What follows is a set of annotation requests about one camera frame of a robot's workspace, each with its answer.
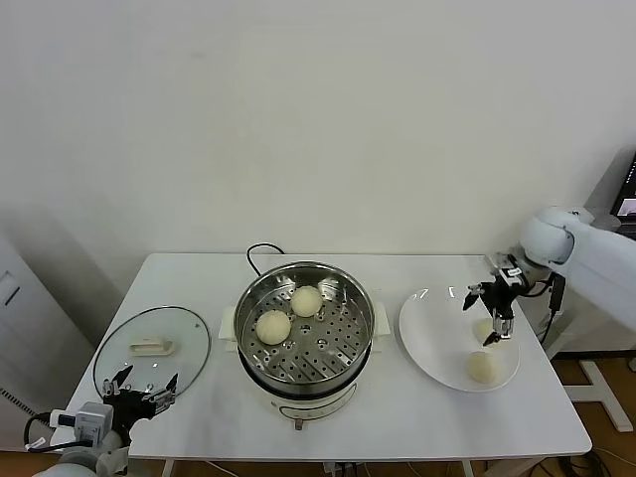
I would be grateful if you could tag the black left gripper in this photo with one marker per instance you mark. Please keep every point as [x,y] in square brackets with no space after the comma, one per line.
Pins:
[129,405]

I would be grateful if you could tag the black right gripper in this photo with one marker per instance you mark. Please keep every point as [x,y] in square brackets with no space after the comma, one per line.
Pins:
[502,295]

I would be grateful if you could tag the white steamed baozi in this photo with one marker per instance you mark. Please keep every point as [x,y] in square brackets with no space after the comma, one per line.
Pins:
[306,300]
[482,367]
[273,327]
[481,329]

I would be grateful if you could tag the round glass pot lid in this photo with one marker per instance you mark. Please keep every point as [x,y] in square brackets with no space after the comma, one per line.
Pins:
[149,323]

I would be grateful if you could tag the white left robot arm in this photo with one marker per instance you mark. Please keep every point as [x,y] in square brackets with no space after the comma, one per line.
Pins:
[79,462]

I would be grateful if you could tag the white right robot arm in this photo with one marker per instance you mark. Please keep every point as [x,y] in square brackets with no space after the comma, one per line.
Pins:
[546,238]

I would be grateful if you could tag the perforated steel steamer basket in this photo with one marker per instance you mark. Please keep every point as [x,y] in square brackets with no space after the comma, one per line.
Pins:
[318,363]

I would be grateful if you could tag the white round plate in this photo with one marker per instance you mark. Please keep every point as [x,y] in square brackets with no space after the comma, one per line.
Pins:
[437,348]

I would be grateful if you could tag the white table leg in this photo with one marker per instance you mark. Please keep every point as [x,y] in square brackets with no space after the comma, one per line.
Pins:
[467,469]
[168,468]

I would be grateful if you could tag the white side desk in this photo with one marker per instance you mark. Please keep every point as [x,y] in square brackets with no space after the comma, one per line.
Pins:
[601,392]

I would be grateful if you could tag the grey round desk gadget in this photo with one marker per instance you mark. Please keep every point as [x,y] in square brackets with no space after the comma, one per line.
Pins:
[608,221]

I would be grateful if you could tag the cream electric cooker base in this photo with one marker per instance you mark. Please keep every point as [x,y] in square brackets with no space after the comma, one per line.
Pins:
[308,410]

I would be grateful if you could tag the dark laptop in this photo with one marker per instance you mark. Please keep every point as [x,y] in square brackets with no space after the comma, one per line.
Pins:
[627,189]

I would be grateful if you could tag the white power strip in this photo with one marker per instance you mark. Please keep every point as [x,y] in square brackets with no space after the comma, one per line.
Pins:
[340,468]

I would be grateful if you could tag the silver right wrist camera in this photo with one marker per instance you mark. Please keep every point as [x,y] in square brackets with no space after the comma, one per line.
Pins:
[501,262]

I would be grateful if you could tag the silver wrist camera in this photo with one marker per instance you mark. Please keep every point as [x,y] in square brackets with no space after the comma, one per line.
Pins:
[93,422]
[501,262]

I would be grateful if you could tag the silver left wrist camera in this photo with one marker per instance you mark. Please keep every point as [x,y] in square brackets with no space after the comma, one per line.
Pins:
[93,422]

